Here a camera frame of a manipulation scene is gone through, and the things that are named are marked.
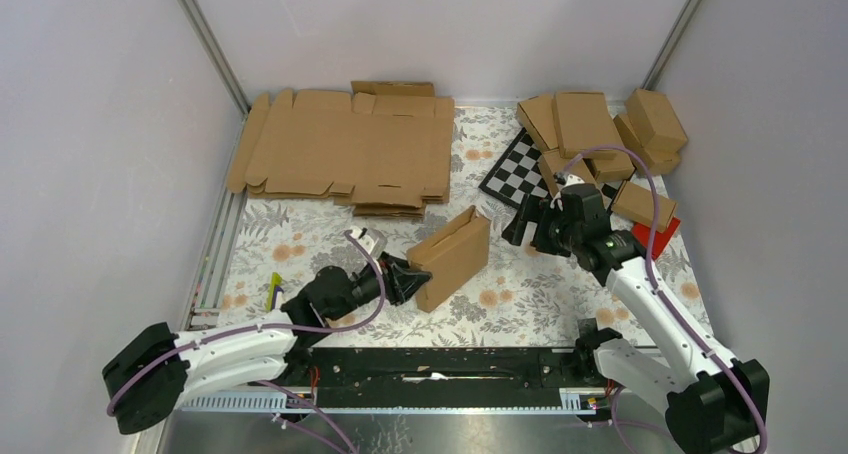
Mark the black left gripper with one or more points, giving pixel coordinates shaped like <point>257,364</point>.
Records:
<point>401,278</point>

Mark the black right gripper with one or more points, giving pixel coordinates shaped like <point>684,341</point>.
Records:
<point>532,212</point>

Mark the brown cardboard box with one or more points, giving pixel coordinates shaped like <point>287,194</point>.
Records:
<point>454,254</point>

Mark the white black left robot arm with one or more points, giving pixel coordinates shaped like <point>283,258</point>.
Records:
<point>160,370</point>

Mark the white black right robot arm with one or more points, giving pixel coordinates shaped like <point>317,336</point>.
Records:
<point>710,400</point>

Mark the folded cardboard box front centre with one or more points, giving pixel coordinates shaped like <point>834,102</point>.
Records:
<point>550,162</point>

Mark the folded cardboard box middle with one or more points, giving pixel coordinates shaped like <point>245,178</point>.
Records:
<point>609,165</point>

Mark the folded cardboard box back left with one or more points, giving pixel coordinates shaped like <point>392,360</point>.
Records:
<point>535,115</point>

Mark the folded cardboard box front right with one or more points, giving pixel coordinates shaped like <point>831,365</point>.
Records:
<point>636,203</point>

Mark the folded cardboard box large top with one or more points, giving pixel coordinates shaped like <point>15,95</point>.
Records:
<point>582,121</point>

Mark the folded cardboard box lower right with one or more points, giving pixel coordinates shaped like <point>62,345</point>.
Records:
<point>659,162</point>

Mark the folded cardboard box top right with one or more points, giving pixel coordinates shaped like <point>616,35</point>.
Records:
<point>655,122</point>

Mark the black white checkerboard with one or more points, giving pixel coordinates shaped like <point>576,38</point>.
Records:
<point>516,173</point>

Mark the yellow green pen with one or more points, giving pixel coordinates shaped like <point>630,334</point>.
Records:
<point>275,291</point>

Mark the floral patterned table mat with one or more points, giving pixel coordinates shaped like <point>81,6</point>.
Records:
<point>521,298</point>

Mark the stack of flat cardboard sheets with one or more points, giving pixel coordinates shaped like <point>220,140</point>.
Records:
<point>382,148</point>

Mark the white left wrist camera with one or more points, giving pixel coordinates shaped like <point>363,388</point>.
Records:
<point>371,241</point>

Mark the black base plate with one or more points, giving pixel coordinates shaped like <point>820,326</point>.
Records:
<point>421,379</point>

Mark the aluminium rail frame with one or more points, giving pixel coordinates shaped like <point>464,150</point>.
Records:
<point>216,257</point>

